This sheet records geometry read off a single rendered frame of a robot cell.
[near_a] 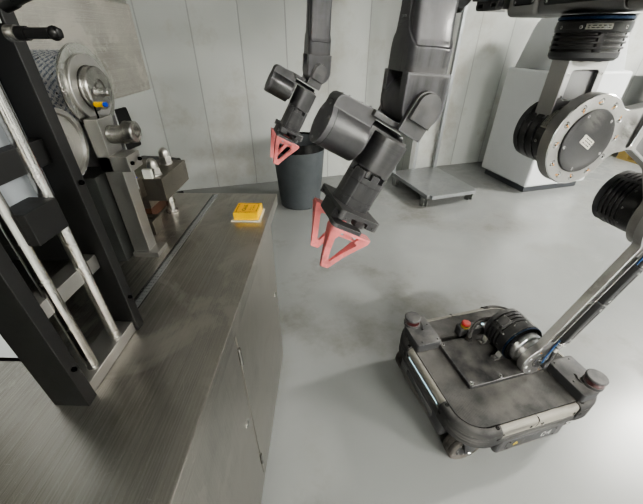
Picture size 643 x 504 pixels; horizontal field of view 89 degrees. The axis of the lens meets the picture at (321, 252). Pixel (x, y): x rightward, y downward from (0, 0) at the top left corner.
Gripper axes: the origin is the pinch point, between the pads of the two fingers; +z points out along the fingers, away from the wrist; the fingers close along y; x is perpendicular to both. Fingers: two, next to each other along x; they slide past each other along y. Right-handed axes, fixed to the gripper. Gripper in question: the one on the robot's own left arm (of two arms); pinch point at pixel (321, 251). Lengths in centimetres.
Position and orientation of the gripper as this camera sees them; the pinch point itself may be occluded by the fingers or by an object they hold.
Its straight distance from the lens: 51.8
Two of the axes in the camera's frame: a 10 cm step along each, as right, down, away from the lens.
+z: -4.8, 8.0, 3.7
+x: 8.4, 2.9, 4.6
